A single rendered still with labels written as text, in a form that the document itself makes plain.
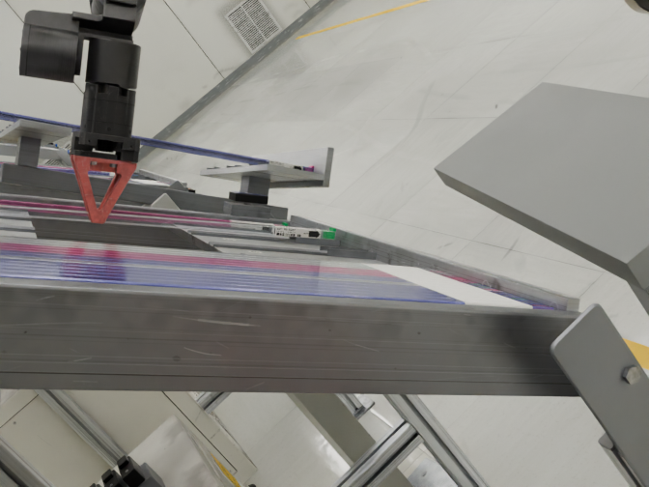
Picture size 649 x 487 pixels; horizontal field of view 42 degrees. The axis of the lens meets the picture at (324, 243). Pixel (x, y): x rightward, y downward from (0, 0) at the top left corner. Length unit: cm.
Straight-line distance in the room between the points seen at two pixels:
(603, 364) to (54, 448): 163
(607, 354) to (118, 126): 59
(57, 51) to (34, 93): 764
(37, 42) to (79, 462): 131
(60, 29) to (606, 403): 68
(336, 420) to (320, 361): 104
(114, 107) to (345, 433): 85
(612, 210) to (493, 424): 93
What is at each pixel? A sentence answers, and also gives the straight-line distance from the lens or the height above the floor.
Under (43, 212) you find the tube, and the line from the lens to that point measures 99.
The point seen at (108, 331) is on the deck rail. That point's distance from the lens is 52.
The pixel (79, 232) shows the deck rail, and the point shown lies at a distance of 120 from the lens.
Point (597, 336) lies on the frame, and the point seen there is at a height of 74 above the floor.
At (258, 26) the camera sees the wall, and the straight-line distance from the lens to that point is 902.
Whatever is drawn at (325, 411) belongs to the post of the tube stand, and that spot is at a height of 35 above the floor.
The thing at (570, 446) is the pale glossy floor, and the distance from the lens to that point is 171.
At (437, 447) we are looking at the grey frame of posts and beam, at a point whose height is 25.
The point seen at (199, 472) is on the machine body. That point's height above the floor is 62.
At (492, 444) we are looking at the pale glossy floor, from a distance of 183.
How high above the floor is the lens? 108
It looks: 19 degrees down
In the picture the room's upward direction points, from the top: 38 degrees counter-clockwise
